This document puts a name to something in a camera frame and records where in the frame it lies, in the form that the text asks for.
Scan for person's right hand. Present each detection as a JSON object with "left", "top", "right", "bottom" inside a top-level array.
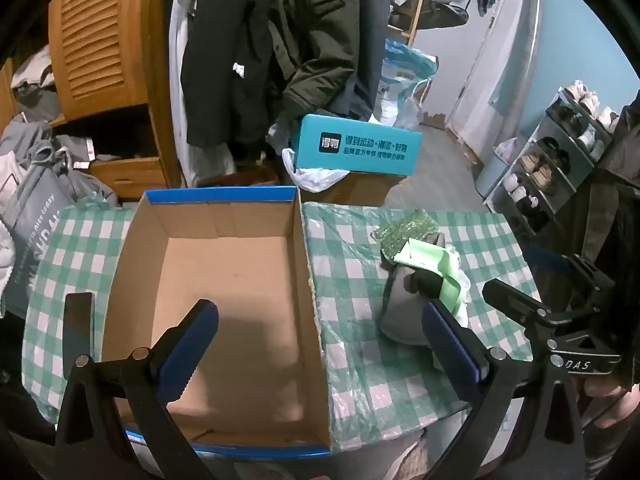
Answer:
[{"left": 580, "top": 377, "right": 640, "bottom": 431}]

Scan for grey hoodie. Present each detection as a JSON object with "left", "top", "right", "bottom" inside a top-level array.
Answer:
[{"left": 0, "top": 110, "right": 121, "bottom": 206}]

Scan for blue white plastic bag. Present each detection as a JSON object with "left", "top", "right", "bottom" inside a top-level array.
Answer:
[{"left": 380, "top": 37, "right": 438, "bottom": 128}]

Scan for pale blue bin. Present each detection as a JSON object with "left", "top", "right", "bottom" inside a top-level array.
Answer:
[{"left": 475, "top": 150, "right": 511, "bottom": 198}]

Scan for white hanging garment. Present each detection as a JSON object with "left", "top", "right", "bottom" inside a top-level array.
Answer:
[{"left": 167, "top": 0, "right": 236, "bottom": 186}]

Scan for green checked tablecloth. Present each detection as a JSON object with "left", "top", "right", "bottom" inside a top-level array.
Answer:
[{"left": 22, "top": 200, "right": 543, "bottom": 453}]

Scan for light green cloth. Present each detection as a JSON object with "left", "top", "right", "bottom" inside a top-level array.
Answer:
[{"left": 392, "top": 239, "right": 463, "bottom": 311}]

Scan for brown cardboard box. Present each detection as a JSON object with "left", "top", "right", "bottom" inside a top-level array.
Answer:
[{"left": 320, "top": 170, "right": 401, "bottom": 206}]

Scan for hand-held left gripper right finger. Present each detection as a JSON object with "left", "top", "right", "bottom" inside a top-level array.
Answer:
[{"left": 421, "top": 300, "right": 586, "bottom": 480}]

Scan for black hanging coat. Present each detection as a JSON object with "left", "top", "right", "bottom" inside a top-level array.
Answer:
[{"left": 180, "top": 0, "right": 281, "bottom": 148}]

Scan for olive green hanging jacket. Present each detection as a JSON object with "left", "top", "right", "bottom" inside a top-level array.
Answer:
[{"left": 270, "top": 0, "right": 361, "bottom": 126}]

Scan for group of shoes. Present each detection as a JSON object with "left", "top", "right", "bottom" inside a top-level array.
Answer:
[{"left": 502, "top": 80, "right": 621, "bottom": 231}]

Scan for grey printed tote bag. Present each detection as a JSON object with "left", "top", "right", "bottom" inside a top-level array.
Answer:
[{"left": 0, "top": 160, "right": 81, "bottom": 318}]

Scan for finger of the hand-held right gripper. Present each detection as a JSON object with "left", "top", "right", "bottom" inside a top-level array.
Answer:
[
  {"left": 482, "top": 279, "right": 556, "bottom": 332},
  {"left": 522, "top": 245, "right": 571, "bottom": 274}
]

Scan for teal cardboard box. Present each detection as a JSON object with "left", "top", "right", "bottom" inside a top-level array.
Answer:
[{"left": 291, "top": 113, "right": 423, "bottom": 177}]

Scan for blue cardboard box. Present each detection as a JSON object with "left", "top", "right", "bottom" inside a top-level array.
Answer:
[{"left": 100, "top": 186, "right": 333, "bottom": 458}]

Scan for green glitter sponge cloth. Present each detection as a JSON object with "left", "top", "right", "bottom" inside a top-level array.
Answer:
[{"left": 372, "top": 208, "right": 440, "bottom": 256}]

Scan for grey cloth pouch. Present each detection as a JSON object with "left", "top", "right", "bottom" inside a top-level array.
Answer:
[{"left": 377, "top": 245, "right": 468, "bottom": 346}]

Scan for grey shoe rack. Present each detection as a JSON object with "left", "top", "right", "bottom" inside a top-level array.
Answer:
[{"left": 482, "top": 87, "right": 621, "bottom": 233}]

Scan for wooden shelf rack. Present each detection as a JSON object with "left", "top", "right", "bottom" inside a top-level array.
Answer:
[{"left": 387, "top": 0, "right": 436, "bottom": 46}]

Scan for dark blue hanging garment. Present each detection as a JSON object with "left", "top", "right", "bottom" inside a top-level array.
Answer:
[{"left": 345, "top": 0, "right": 391, "bottom": 121}]

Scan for wooden louvred cabinet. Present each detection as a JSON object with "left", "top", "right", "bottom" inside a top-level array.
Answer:
[{"left": 0, "top": 0, "right": 186, "bottom": 203}]

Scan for white socks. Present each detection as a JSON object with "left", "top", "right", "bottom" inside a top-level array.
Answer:
[{"left": 440, "top": 247, "right": 472, "bottom": 333}]

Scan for grey folded clothes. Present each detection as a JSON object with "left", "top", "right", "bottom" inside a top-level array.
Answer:
[{"left": 10, "top": 45, "right": 63, "bottom": 121}]

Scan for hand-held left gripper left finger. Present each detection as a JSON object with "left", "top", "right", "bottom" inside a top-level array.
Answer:
[{"left": 54, "top": 292, "right": 221, "bottom": 480}]

